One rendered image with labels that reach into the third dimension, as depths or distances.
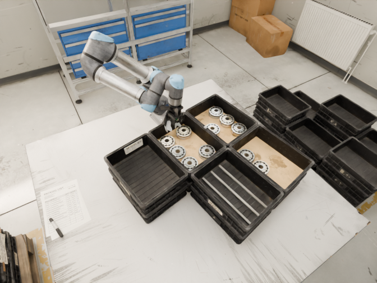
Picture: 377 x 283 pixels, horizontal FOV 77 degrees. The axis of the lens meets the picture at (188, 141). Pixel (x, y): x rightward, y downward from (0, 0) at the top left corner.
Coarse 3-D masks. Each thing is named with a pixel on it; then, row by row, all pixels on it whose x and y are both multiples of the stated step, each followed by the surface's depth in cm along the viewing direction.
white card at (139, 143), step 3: (138, 141) 143; (141, 141) 145; (132, 144) 141; (135, 144) 143; (138, 144) 145; (141, 144) 147; (126, 147) 139; (129, 147) 141; (132, 147) 143; (135, 147) 145; (138, 147) 147; (126, 150) 141; (129, 150) 143; (132, 150) 145; (126, 153) 142
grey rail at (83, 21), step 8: (176, 0) 285; (184, 0) 286; (136, 8) 266; (144, 8) 267; (152, 8) 272; (160, 8) 276; (88, 16) 250; (96, 16) 251; (104, 16) 251; (112, 16) 254; (120, 16) 259; (48, 24) 236; (56, 24) 237; (64, 24) 237; (72, 24) 240; (80, 24) 243; (88, 24) 247
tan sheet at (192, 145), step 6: (174, 132) 160; (192, 132) 160; (174, 138) 156; (192, 138) 156; (198, 138) 157; (180, 144) 153; (186, 144) 153; (192, 144) 153; (198, 144) 153; (204, 144) 153; (186, 150) 150; (192, 150) 150; (198, 150) 150; (186, 156) 147; (192, 156) 147; (198, 156) 147; (198, 162) 144
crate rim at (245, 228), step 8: (232, 152) 137; (200, 168) 129; (192, 176) 126; (264, 176) 127; (200, 184) 123; (272, 184) 125; (208, 192) 120; (280, 192) 121; (216, 200) 117; (224, 208) 114; (232, 216) 112; (240, 224) 110
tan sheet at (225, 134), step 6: (204, 114) 172; (204, 120) 168; (210, 120) 168; (216, 120) 168; (222, 126) 164; (222, 132) 161; (228, 132) 161; (222, 138) 157; (228, 138) 157; (234, 138) 157
